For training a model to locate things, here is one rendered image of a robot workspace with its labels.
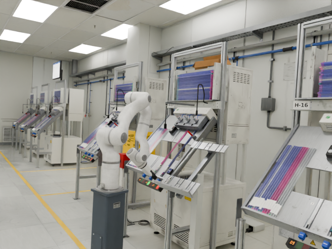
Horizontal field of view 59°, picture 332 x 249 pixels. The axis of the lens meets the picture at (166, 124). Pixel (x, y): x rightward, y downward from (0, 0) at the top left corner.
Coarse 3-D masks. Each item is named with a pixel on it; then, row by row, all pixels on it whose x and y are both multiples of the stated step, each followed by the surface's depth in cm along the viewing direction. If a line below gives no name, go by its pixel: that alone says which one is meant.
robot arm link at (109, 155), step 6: (102, 132) 199; (108, 132) 196; (96, 138) 201; (102, 138) 198; (102, 144) 200; (108, 144) 200; (102, 150) 198; (108, 150) 199; (114, 150) 203; (102, 156) 200; (108, 156) 196; (114, 156) 197; (102, 162) 199; (108, 162) 196; (114, 162) 197
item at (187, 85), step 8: (200, 72) 270; (208, 72) 261; (184, 80) 289; (192, 80) 280; (200, 80) 270; (208, 80) 261; (184, 88) 289; (192, 88) 279; (200, 88) 270; (208, 88) 261; (176, 96) 299; (184, 96) 288; (192, 96) 279; (200, 96) 270; (208, 96) 260
